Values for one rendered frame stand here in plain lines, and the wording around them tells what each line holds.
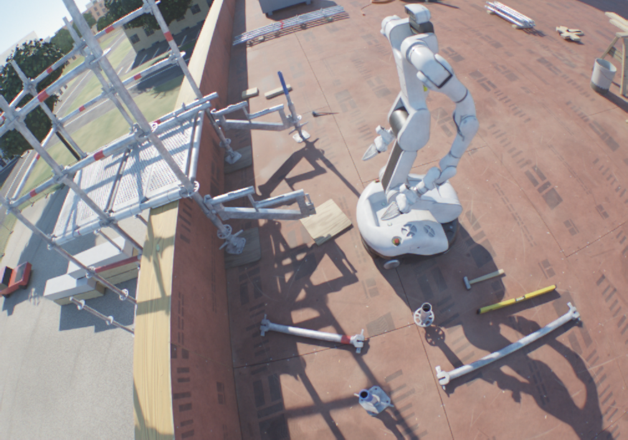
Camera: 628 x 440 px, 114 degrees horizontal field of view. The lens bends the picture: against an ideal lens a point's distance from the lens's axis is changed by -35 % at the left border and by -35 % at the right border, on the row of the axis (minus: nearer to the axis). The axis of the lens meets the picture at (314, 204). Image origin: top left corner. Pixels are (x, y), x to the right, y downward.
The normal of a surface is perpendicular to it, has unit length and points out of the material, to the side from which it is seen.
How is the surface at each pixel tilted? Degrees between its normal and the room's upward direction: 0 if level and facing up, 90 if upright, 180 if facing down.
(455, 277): 0
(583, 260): 0
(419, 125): 89
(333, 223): 0
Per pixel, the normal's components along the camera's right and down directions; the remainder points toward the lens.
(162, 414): -0.22, -0.60
